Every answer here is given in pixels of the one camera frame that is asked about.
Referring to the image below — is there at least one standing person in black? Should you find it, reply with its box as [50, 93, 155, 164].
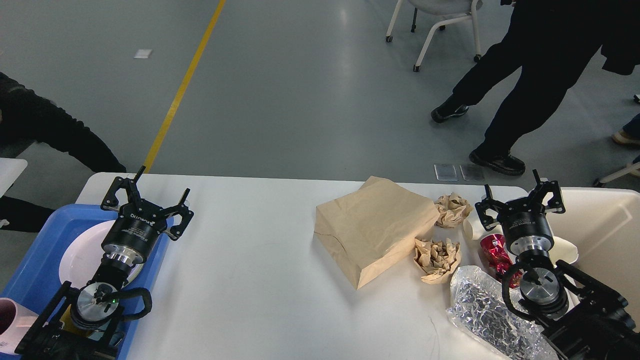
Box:
[430, 0, 640, 176]

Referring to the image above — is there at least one crumpled brown paper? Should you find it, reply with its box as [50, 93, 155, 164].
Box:
[413, 238, 462, 285]
[434, 192, 474, 229]

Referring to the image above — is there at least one seated person in black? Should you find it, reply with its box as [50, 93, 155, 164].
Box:
[0, 73, 127, 233]

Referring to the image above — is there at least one white rolling chair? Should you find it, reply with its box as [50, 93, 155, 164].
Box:
[385, 0, 483, 73]

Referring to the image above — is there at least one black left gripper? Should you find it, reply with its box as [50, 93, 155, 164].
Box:
[100, 166, 195, 265]

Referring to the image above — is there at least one crushed red can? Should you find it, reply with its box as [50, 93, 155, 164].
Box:
[480, 234, 514, 283]

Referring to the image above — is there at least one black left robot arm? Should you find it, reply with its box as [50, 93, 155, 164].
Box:
[14, 166, 194, 360]

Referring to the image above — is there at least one metal floor plate right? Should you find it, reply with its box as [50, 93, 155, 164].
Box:
[459, 164, 485, 182]

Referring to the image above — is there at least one silver foil plastic bag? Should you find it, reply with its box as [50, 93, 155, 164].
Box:
[446, 265, 559, 360]

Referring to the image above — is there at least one crumpled brown paper lower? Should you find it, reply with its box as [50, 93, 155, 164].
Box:
[413, 238, 462, 285]

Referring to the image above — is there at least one white chair leg right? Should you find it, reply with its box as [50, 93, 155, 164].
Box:
[592, 162, 640, 188]

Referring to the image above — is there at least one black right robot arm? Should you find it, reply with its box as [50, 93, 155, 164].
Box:
[475, 170, 640, 360]

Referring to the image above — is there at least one metal floor plate left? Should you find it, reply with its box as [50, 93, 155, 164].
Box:
[433, 163, 459, 182]

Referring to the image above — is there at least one crumpled brown paper upper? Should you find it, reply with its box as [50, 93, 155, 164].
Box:
[434, 192, 474, 229]

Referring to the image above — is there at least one brown paper bag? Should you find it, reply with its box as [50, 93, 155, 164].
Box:
[314, 176, 439, 290]

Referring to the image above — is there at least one white side table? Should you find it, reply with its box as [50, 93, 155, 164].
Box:
[0, 157, 28, 197]

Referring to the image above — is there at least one beige shoe at right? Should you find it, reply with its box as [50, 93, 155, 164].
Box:
[611, 129, 640, 148]

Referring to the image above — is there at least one pink plate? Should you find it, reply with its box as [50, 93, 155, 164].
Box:
[58, 219, 115, 289]

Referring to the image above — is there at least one metal floor plate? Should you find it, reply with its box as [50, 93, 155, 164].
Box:
[459, 164, 485, 182]
[433, 163, 459, 182]

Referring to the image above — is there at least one pink mug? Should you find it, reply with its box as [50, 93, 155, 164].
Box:
[0, 297, 39, 356]

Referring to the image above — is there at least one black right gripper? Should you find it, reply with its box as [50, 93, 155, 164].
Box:
[475, 169, 566, 256]

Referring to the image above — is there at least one white paper cup lying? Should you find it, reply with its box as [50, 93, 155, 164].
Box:
[462, 216, 503, 242]

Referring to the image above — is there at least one beige plastic bin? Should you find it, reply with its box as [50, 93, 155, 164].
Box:
[546, 187, 640, 322]

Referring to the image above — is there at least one white paper cup right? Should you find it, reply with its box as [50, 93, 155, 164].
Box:
[548, 235, 579, 267]

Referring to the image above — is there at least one teal mug yellow inside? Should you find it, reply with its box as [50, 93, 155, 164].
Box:
[60, 306, 126, 347]

